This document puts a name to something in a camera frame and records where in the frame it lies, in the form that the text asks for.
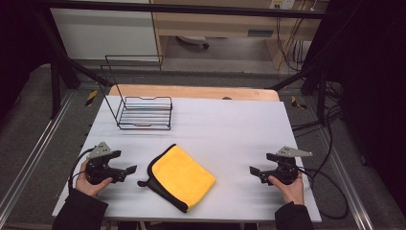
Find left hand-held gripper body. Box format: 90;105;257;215
85;141;127;186

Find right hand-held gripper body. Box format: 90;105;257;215
259;146;313;186

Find yellow towel with black edge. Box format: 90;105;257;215
137;143;217;214

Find black wire rack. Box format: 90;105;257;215
100;55;173;131

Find person's left hand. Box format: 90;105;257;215
75;159;114;197

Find person's right hand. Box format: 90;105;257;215
267;172;305;206

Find white table mat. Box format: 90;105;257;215
52;95;323;223

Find yellow black floor tape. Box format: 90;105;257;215
290;95;308;110
84;89;99;107

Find wooden table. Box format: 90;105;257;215
108;83;282;103

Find black curtain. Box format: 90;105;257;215
0;0;54;116
319;0;406;207

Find white cabinet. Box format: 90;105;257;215
50;0;160;60

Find grey chair base with caster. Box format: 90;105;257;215
175;34;211;50

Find light wooden desk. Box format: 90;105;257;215
149;0;329;70

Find left hand-held gripper black cable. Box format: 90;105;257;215
67;147;97;193

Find hand-held gripper black cable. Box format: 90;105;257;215
296;167;350;220
67;147;97;193

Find right hand-held gripper black cable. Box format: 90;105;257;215
296;167;350;220

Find black floor cables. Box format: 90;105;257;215
291;80;345;137

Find aluminium floor rail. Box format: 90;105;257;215
0;90;77;219
314;127;375;230

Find black metal frame leg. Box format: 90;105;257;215
32;9;109;120
269;12;362;126

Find hanging bundle of cables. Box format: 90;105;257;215
275;15;308;73

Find white wall outlet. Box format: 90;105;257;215
269;0;296;10

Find black metal frame crossbar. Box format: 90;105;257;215
32;0;339;20

